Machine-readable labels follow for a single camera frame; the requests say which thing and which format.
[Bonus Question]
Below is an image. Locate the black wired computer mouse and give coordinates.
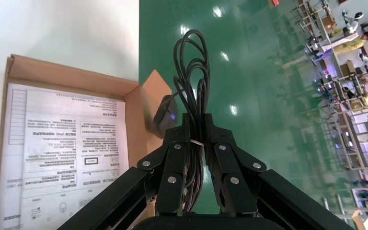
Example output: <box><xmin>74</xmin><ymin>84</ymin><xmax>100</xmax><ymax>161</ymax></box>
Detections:
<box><xmin>150</xmin><ymin>29</ymin><xmax>211</xmax><ymax>214</ymax></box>

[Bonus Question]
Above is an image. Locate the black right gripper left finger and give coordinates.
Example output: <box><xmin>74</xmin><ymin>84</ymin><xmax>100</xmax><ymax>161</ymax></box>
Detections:
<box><xmin>57</xmin><ymin>113</ymin><xmax>191</xmax><ymax>230</ymax></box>

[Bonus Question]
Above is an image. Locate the person in white shirt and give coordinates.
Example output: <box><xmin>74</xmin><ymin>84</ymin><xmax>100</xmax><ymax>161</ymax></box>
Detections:
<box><xmin>342</xmin><ymin>9</ymin><xmax>365</xmax><ymax>33</ymax></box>

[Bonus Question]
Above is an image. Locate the brown cardboard box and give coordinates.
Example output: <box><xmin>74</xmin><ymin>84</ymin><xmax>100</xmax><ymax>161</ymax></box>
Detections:
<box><xmin>0</xmin><ymin>54</ymin><xmax>173</xmax><ymax>230</ymax></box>

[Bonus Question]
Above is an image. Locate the white printed instruction sheet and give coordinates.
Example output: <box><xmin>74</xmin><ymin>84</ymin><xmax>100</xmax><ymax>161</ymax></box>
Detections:
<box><xmin>0</xmin><ymin>83</ymin><xmax>131</xmax><ymax>230</ymax></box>

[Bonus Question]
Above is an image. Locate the metal frame workbench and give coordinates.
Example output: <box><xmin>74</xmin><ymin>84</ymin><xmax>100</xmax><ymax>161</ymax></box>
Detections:
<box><xmin>338</xmin><ymin>104</ymin><xmax>368</xmax><ymax>172</ymax></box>

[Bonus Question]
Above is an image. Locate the person in yellow shirt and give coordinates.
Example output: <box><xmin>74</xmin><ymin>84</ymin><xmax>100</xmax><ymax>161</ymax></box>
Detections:
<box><xmin>333</xmin><ymin>32</ymin><xmax>368</xmax><ymax>55</ymax></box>

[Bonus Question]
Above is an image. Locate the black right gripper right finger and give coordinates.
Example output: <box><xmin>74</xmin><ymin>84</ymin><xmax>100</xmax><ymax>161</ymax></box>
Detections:
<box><xmin>204</xmin><ymin>113</ymin><xmax>355</xmax><ymax>230</ymax></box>

